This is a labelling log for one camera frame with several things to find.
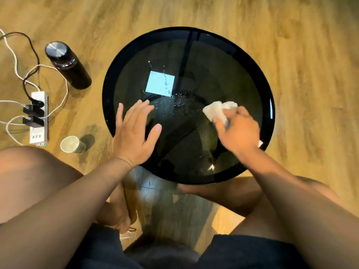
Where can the person's left hand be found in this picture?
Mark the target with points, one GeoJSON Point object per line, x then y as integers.
{"type": "Point", "coordinates": [130, 142]}

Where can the person's right hand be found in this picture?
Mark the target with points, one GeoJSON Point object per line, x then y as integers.
{"type": "Point", "coordinates": [241, 134]}

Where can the person's left thumb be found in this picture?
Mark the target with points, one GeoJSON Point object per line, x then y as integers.
{"type": "Point", "coordinates": [153, 135]}

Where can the person's right thumb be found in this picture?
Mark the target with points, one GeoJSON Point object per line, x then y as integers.
{"type": "Point", "coordinates": [220, 127]}

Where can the person's left middle finger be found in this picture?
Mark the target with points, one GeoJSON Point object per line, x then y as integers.
{"type": "Point", "coordinates": [141, 113]}

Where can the person's left little finger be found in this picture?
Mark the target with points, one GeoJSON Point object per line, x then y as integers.
{"type": "Point", "coordinates": [119, 117]}

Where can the white tissue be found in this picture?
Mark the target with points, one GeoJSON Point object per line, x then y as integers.
{"type": "Point", "coordinates": [217, 110]}

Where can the person's left forearm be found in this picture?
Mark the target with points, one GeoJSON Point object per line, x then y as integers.
{"type": "Point", "coordinates": [56, 215]}

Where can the person's right forearm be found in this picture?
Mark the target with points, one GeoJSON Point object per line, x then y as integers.
{"type": "Point", "coordinates": [303, 215]}

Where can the spilled water droplets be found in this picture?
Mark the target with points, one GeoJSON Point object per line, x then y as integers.
{"type": "Point", "coordinates": [182, 102]}

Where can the white paper cup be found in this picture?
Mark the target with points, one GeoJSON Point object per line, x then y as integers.
{"type": "Point", "coordinates": [71, 144]}

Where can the round black glass table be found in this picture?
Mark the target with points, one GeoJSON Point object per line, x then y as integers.
{"type": "Point", "coordinates": [196, 67]}

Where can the black insulated bottle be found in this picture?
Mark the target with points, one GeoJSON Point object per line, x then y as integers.
{"type": "Point", "coordinates": [73, 71]}

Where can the person's right leg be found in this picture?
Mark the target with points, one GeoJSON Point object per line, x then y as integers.
{"type": "Point", "coordinates": [238, 193]}

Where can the person's leg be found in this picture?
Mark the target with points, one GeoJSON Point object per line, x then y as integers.
{"type": "Point", "coordinates": [238, 193]}
{"type": "Point", "coordinates": [25, 176]}

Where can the black power plug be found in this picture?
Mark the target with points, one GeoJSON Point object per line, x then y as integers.
{"type": "Point", "coordinates": [38, 103]}

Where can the white power strip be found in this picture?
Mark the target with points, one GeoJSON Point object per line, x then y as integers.
{"type": "Point", "coordinates": [38, 135]}

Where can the black charger adapter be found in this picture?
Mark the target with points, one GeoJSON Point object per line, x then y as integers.
{"type": "Point", "coordinates": [33, 122]}
{"type": "Point", "coordinates": [33, 110]}

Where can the person's left leg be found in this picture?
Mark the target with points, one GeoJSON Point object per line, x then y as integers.
{"type": "Point", "coordinates": [25, 176]}

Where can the dark shorts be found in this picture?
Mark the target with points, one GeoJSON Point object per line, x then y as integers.
{"type": "Point", "coordinates": [246, 253]}

